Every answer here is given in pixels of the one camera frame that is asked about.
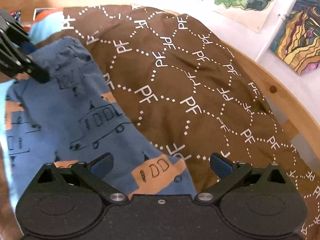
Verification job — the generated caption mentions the blue car print pants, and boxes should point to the blue car print pants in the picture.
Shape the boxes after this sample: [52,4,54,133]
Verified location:
[5,36,198,197]

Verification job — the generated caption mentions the brown lettered blanket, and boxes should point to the brown lettered blanket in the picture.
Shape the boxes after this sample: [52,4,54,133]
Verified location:
[61,4,320,240]

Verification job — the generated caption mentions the white wall conduit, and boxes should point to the white wall conduit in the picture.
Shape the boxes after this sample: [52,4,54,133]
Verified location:
[254,14,285,62]

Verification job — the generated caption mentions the swirly colourful wall poster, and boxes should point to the swirly colourful wall poster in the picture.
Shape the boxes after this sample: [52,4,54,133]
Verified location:
[269,0,320,76]

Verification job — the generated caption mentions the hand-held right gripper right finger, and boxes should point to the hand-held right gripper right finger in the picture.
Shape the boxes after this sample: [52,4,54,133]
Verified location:
[194,152,293,204]

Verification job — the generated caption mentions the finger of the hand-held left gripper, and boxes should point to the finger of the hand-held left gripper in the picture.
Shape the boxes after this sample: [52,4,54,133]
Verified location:
[0,36,50,84]
[0,9,35,53]

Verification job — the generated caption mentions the wooden bed frame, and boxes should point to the wooden bed frame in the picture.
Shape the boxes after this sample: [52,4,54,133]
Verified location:
[0,0,320,163]

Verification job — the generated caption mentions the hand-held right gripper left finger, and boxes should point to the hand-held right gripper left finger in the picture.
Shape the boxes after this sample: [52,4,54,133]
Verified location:
[29,152,129,205]

